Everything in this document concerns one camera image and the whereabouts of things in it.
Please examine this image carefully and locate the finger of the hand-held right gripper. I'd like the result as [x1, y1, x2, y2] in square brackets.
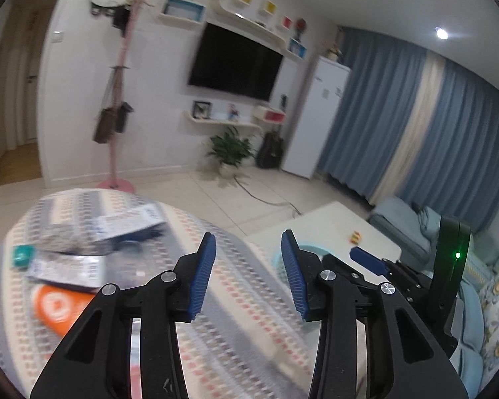
[349, 247, 433, 300]

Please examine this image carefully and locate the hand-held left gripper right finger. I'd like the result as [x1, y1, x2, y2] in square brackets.
[280, 228, 468, 399]

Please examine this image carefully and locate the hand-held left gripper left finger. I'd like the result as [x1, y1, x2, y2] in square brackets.
[30, 232, 217, 399]

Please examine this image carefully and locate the light blue plastic basket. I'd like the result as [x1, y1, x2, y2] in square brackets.
[269, 241, 331, 289]

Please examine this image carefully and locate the silver white packet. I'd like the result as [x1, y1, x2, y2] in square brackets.
[25, 253, 105, 292]

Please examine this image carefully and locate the silver wrapper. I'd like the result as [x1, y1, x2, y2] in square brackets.
[37, 223, 97, 255]

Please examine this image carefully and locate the orange snack packet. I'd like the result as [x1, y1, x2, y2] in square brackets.
[31, 285, 98, 337]

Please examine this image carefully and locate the small teal container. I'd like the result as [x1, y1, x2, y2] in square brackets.
[12, 244, 35, 271]

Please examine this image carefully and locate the striped woven cloth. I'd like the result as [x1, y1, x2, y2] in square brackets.
[0, 189, 321, 399]

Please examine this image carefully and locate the teal sofa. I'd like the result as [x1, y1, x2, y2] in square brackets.
[368, 195, 499, 399]

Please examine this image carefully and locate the white coffee table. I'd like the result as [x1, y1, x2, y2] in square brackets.
[247, 200, 402, 277]

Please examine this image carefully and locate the black acoustic guitar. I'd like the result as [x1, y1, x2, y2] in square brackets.
[255, 95, 288, 170]

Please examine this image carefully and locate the blue curtain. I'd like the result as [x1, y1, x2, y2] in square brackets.
[316, 25, 428, 199]
[399, 60, 499, 234]

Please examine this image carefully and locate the potted green plant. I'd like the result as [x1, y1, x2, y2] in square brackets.
[203, 126, 255, 176]

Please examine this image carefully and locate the beige curtain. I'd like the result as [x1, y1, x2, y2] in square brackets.
[368, 52, 446, 209]

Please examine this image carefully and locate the white standing air conditioner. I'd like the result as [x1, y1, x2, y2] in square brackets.
[281, 55, 352, 179]

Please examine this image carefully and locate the pink coat rack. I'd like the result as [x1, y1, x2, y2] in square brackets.
[95, 0, 159, 194]

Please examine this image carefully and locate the black hanging bag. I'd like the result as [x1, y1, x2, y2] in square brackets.
[115, 102, 135, 134]

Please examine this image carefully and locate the brown hanging bag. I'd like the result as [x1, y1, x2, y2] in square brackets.
[93, 107, 117, 144]

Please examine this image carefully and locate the black flat television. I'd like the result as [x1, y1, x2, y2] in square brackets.
[187, 22, 284, 103]

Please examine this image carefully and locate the long wavy white shelf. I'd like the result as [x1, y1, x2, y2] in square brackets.
[210, 0, 306, 61]

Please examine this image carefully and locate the small dark hanging bag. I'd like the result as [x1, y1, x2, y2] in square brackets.
[111, 6, 130, 33]

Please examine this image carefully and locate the floor power cable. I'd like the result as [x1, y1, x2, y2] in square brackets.
[232, 174, 305, 217]

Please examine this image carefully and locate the short white wall shelf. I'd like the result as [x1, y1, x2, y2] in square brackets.
[182, 110, 263, 131]

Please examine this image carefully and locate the red white wall box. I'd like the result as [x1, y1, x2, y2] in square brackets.
[253, 106, 286, 125]

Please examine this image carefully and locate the black butterfly picture frame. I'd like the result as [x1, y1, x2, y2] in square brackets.
[191, 100, 212, 121]

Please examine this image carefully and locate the small blue wall box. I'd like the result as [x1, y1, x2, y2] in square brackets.
[289, 37, 308, 58]

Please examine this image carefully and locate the wide blue wall box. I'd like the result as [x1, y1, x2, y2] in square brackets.
[157, 0, 206, 26]

